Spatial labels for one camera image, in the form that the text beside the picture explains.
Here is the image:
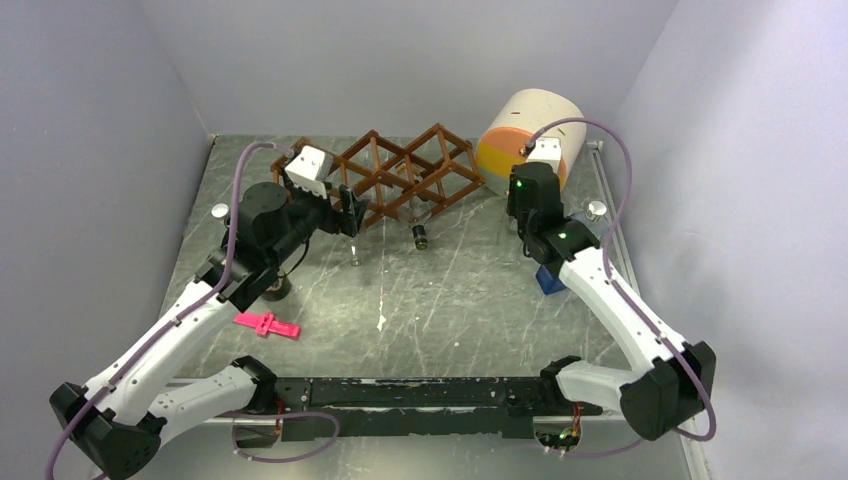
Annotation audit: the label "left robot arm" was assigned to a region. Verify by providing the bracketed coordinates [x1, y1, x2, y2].
[49, 182, 368, 479]

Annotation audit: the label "clear square labelled liquor bottle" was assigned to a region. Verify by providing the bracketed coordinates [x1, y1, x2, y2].
[397, 187, 438, 251]

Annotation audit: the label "cream orange yellow cylinder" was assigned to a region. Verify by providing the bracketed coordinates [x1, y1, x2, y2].
[475, 88, 587, 196]

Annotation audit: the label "clear tall glass bottle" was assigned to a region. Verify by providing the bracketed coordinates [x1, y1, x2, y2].
[347, 217, 366, 267]

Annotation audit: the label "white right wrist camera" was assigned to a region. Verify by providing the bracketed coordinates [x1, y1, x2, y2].
[526, 137, 562, 175]

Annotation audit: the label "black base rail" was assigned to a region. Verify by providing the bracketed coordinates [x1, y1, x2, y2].
[259, 377, 603, 439]

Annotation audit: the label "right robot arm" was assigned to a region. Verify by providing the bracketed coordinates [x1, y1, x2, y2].
[507, 162, 716, 441]

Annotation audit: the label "brown wooden wine rack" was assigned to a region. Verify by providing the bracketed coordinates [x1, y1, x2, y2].
[270, 123, 484, 230]

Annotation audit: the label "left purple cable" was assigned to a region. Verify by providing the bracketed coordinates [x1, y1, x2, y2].
[42, 140, 296, 480]

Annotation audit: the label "silver round bottle cap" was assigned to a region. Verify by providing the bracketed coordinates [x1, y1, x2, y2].
[210, 203, 230, 220]

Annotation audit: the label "pink plastic tool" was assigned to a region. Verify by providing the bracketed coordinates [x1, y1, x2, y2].
[233, 312, 301, 340]

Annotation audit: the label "dark green wine bottle left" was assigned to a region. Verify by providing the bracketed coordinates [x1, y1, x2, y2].
[262, 276, 292, 302]

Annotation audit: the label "blue square bottle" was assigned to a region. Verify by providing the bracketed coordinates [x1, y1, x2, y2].
[535, 265, 566, 296]

